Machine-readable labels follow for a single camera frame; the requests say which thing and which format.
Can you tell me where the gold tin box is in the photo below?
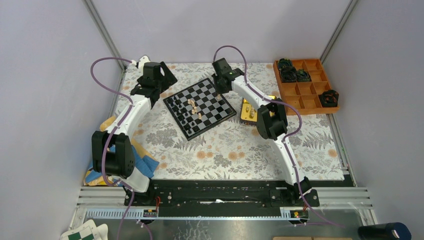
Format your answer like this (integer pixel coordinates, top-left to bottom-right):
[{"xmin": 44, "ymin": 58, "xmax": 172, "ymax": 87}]
[{"xmin": 240, "ymin": 98, "xmax": 258, "ymax": 126}]

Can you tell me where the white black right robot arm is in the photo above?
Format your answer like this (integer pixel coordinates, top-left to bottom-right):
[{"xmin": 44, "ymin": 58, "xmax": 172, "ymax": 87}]
[{"xmin": 212, "ymin": 58, "xmax": 312, "ymax": 206}]

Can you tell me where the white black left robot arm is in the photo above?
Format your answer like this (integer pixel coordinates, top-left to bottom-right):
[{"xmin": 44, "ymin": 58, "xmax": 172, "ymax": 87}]
[{"xmin": 91, "ymin": 56, "xmax": 178, "ymax": 206}]

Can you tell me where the black grey chess board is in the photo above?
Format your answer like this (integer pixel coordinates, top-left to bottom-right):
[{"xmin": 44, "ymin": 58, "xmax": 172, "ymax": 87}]
[{"xmin": 163, "ymin": 78, "xmax": 237, "ymax": 141}]

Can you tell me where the rolled blue floral tie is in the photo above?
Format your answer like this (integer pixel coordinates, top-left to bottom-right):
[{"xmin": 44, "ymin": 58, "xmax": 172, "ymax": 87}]
[{"xmin": 277, "ymin": 58, "xmax": 293, "ymax": 71}]

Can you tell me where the rolled dark floral tie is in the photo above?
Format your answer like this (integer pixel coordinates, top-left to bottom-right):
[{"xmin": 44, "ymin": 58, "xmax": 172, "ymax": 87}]
[{"xmin": 279, "ymin": 66, "xmax": 297, "ymax": 83}]

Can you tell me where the blue yellow cloth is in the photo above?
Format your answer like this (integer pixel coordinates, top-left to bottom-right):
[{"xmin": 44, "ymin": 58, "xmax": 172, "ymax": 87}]
[{"xmin": 83, "ymin": 115, "xmax": 159, "ymax": 186}]

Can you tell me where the rolled green floral tie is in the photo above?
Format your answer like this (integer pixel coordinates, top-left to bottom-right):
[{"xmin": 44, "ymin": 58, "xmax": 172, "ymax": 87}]
[{"xmin": 296, "ymin": 69, "xmax": 312, "ymax": 83}]

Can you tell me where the orange wooden divider tray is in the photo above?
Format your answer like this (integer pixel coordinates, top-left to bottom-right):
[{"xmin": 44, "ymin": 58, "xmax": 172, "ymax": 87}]
[{"xmin": 273, "ymin": 58, "xmax": 340, "ymax": 115}]

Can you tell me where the rolled black orange tie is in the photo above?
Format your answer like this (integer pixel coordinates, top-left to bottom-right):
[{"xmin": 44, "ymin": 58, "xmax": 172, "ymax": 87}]
[{"xmin": 318, "ymin": 89, "xmax": 339, "ymax": 108}]

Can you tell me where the green white checker card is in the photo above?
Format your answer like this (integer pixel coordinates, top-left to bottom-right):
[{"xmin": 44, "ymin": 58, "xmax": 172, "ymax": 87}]
[{"xmin": 60, "ymin": 219, "xmax": 109, "ymax": 240}]

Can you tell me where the dark blue cylinder bottle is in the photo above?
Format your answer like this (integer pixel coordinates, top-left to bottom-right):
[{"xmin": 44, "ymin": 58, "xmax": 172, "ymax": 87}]
[{"xmin": 357, "ymin": 222, "xmax": 412, "ymax": 240}]

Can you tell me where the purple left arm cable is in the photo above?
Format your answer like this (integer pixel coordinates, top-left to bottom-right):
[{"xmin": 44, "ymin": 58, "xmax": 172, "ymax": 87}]
[{"xmin": 90, "ymin": 56, "xmax": 137, "ymax": 240}]

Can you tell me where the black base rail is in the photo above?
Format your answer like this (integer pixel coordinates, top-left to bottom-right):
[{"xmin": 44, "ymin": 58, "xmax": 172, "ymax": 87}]
[{"xmin": 124, "ymin": 179, "xmax": 320, "ymax": 218}]

